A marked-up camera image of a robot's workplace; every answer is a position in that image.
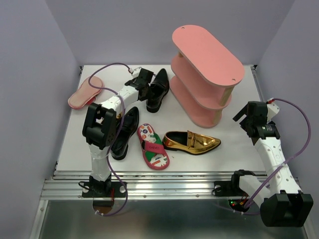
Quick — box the black patent loafer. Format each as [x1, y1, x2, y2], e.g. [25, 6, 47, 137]
[111, 107, 140, 160]
[146, 68, 170, 113]

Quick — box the upturned pink sole sandal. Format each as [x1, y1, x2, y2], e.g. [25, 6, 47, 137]
[68, 76, 104, 110]

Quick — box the gold metallic loafer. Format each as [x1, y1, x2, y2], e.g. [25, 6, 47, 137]
[162, 131, 221, 155]

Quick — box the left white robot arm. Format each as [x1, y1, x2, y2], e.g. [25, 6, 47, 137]
[82, 68, 154, 196]

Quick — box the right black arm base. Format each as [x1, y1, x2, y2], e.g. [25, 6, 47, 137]
[211, 169, 256, 197]

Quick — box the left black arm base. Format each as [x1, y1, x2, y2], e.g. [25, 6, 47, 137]
[78, 181, 126, 198]

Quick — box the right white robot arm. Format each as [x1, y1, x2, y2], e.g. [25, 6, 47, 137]
[229, 98, 314, 227]

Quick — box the pink three-tier shoe shelf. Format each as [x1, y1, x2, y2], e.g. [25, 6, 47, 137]
[170, 25, 245, 128]

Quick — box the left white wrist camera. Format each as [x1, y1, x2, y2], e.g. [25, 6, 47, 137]
[128, 67, 141, 75]

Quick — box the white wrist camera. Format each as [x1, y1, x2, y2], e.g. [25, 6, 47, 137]
[266, 98, 280, 123]
[128, 67, 141, 75]

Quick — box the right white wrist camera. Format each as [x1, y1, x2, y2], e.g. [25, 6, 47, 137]
[266, 98, 280, 123]

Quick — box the colourful red-strap sandal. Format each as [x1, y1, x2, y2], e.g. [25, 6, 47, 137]
[137, 123, 170, 170]

